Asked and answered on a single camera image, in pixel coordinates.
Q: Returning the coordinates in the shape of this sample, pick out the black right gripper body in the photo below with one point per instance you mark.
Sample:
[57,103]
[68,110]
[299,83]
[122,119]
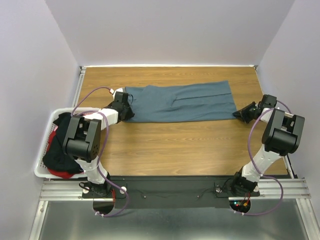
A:
[247,114]

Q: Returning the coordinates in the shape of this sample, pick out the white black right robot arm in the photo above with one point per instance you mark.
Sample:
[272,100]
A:
[282,136]

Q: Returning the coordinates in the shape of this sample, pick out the red t-shirt in basket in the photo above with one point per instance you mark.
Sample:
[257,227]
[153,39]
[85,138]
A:
[57,162]

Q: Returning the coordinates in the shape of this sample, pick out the white plastic laundry basket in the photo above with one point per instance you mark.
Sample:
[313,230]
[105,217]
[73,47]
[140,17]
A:
[40,170]

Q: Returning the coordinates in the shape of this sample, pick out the aluminium front frame rail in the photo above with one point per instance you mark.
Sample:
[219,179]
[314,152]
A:
[269,189]

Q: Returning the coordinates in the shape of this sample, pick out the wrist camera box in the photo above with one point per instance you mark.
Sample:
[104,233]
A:
[120,95]
[268,101]

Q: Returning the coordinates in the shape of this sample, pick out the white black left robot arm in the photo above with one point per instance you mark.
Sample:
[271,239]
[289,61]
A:
[82,143]

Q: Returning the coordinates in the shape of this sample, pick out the aluminium left side rail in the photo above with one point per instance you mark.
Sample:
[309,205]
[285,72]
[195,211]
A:
[79,84]

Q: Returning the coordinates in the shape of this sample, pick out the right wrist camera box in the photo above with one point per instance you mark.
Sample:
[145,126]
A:
[268,101]

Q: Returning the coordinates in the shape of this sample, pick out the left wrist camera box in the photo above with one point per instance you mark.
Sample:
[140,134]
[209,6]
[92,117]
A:
[120,95]

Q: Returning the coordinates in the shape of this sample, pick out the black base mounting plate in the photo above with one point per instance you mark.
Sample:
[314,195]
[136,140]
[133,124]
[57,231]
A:
[169,192]

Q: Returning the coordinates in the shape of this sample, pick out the blue-grey t-shirt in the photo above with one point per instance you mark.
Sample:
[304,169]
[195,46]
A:
[209,101]

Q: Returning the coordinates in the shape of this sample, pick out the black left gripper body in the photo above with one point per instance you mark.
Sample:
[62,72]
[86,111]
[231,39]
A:
[128,113]

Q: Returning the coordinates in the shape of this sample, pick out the black t-shirt in basket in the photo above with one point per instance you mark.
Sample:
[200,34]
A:
[62,122]

